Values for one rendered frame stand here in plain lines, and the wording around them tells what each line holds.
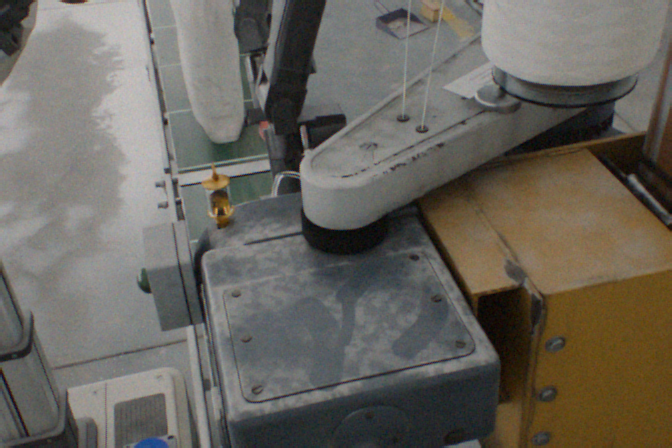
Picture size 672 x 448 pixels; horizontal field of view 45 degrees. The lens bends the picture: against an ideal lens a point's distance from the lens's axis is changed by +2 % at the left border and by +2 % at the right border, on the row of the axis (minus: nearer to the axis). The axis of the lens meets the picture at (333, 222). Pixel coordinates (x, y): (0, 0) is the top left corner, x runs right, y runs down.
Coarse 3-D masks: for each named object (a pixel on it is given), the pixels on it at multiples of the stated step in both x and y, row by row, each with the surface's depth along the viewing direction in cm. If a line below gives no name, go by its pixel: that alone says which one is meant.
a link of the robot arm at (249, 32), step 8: (240, 24) 144; (248, 24) 144; (256, 24) 144; (240, 32) 144; (248, 32) 144; (256, 32) 144; (248, 40) 144; (256, 40) 144; (248, 48) 145; (256, 48) 145; (264, 48) 147; (312, 64) 146; (312, 72) 147
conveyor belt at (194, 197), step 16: (256, 176) 267; (192, 192) 261; (240, 192) 260; (256, 192) 259; (192, 208) 254; (208, 208) 253; (192, 224) 247; (208, 224) 246; (192, 240) 240; (192, 256) 234; (208, 352) 202
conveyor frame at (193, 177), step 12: (144, 0) 426; (144, 12) 382; (144, 24) 366; (144, 36) 355; (156, 48) 355; (156, 84) 328; (156, 96) 308; (156, 108) 301; (168, 120) 302; (168, 156) 285; (168, 168) 267; (216, 168) 273; (228, 168) 273; (240, 168) 272; (252, 168) 272; (264, 168) 271; (180, 180) 268; (192, 180) 268
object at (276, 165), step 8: (272, 160) 122; (280, 160) 121; (296, 160) 121; (272, 168) 122; (280, 168) 121; (288, 168) 121; (296, 168) 121; (272, 176) 123; (288, 176) 121; (280, 184) 121; (288, 184) 121; (296, 184) 121; (280, 192) 122; (288, 192) 121; (296, 192) 121
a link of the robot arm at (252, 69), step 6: (258, 54) 146; (264, 54) 147; (246, 60) 148; (252, 60) 147; (258, 60) 146; (246, 66) 148; (252, 66) 147; (258, 66) 146; (252, 72) 147; (258, 72) 146; (252, 78) 147
